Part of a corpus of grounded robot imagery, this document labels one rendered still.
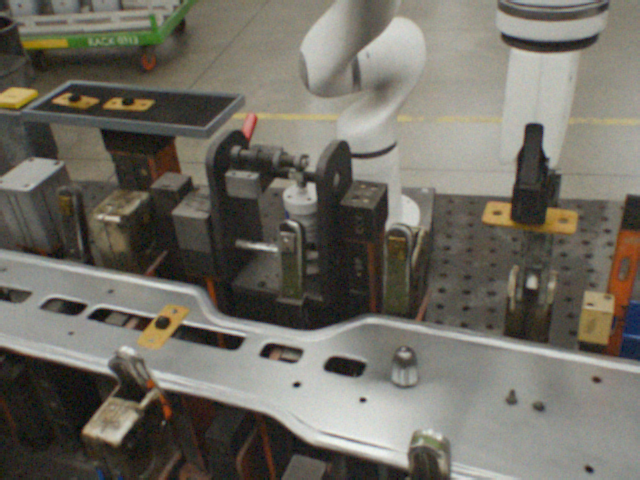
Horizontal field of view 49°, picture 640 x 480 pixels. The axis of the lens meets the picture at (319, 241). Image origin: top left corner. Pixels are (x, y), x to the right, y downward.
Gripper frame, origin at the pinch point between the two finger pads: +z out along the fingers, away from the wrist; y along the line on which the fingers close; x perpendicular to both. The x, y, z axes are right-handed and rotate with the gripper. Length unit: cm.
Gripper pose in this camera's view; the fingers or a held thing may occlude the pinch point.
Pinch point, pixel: (531, 195)
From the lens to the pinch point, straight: 67.2
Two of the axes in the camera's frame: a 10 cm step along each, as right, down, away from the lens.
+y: -3.5, 5.6, -7.5
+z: 0.8, 8.2, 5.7
